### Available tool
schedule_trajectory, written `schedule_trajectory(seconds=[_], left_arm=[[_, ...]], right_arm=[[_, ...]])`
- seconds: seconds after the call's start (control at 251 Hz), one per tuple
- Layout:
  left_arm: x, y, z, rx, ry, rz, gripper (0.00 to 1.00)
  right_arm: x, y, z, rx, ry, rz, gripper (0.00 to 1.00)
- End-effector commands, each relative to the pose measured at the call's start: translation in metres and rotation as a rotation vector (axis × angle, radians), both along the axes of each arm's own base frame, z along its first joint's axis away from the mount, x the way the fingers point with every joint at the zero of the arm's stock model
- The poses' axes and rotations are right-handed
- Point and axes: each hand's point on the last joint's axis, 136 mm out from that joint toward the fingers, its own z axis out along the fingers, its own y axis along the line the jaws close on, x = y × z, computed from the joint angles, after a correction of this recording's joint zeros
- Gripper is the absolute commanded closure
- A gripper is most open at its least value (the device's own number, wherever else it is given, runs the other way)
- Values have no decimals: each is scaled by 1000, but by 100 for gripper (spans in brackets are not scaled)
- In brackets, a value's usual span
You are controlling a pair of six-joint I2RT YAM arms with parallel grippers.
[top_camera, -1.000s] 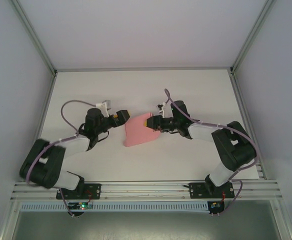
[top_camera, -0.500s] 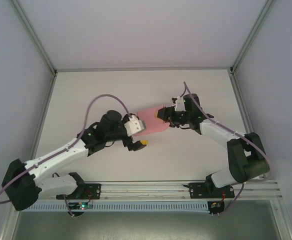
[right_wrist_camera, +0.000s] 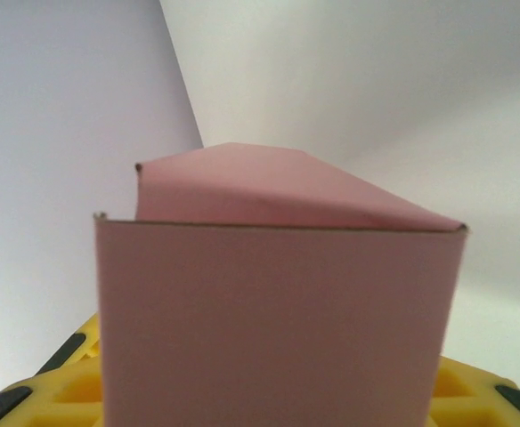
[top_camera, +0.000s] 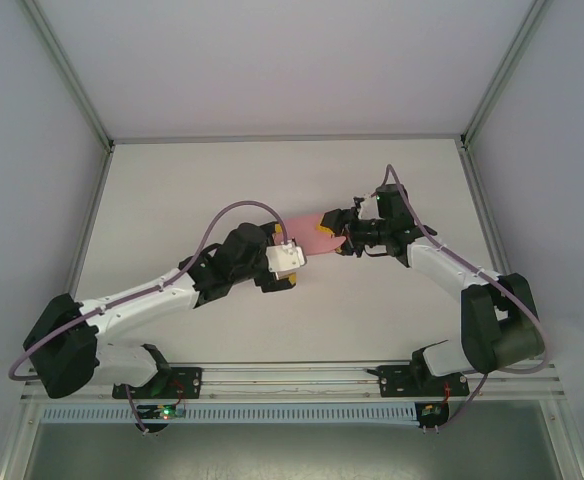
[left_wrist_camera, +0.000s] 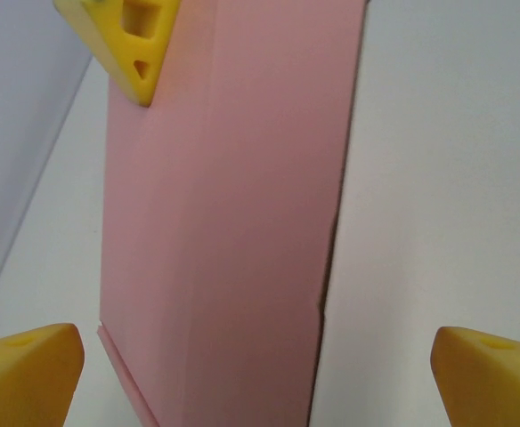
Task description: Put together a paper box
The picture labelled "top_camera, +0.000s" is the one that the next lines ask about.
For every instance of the pink paper box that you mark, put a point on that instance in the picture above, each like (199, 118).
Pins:
(307, 235)

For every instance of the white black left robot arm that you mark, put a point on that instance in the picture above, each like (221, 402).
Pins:
(137, 300)

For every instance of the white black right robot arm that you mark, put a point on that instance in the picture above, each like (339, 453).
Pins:
(437, 265)

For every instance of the aluminium table edge profile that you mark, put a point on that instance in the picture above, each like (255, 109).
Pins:
(477, 190)
(92, 210)

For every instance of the circuit board with lit leds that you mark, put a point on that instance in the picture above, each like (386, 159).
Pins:
(164, 412)

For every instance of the small green circuit board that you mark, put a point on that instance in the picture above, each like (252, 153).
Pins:
(431, 411)

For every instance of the aluminium mounting rail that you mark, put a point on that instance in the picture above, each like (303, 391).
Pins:
(292, 372)

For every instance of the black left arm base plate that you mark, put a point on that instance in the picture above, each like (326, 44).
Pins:
(187, 380)

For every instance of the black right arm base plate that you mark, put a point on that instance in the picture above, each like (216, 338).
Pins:
(397, 382)

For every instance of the aluminium frame post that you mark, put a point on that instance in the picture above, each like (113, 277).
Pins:
(504, 70)
(67, 70)

